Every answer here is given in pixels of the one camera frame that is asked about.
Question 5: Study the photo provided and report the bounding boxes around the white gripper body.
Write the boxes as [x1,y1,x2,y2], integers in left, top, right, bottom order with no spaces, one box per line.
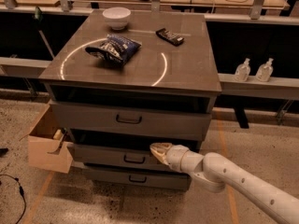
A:
[166,145,200,173]

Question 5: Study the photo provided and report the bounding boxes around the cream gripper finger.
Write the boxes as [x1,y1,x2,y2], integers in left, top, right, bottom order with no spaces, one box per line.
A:
[149,143,173,165]

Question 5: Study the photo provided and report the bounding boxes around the grey drawer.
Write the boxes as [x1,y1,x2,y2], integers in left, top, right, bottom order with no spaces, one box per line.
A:
[67,144,171,172]
[83,167,191,191]
[50,102,211,141]

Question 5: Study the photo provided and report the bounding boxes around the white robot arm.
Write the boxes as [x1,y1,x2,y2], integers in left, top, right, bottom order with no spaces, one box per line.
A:
[150,143,299,224]

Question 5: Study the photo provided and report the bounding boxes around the grey top drawer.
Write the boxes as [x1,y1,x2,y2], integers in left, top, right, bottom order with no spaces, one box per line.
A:
[50,102,211,141]

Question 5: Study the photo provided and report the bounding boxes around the grey bottom drawer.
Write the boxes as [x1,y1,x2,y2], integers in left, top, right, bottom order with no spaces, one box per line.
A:
[83,167,191,191]

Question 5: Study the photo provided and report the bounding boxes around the grey drawer cabinet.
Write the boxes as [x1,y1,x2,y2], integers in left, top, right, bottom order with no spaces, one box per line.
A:
[38,9,222,192]

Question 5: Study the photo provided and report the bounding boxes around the blue chip bag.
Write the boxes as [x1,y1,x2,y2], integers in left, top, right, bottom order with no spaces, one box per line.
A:
[85,34,141,66]

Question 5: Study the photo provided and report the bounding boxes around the clear sanitizer bottle left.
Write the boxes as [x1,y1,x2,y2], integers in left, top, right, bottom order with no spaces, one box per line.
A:
[235,58,250,82]

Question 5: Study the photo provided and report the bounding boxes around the clear sanitizer bottle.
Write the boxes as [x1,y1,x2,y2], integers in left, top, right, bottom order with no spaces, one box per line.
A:
[235,58,250,82]
[255,58,274,82]

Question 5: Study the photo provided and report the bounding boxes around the cardboard box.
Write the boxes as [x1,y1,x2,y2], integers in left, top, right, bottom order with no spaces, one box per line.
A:
[25,105,73,174]

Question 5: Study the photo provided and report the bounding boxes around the dark snack bar packet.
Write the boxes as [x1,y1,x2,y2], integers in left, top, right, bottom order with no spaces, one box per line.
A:
[156,28,184,47]

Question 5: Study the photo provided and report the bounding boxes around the clear sanitizer bottle right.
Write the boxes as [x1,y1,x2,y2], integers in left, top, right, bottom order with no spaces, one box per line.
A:
[255,58,274,82]

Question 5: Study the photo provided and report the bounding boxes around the white ceramic bowl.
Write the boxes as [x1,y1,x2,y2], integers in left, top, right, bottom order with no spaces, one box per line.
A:
[103,7,131,30]

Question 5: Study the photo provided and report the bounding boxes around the grey metal rail shelf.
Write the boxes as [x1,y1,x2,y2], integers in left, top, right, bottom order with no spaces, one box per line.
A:
[0,57,299,101]

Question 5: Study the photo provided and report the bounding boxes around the black floor cable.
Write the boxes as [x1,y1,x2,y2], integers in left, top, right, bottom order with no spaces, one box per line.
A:
[0,174,28,224]

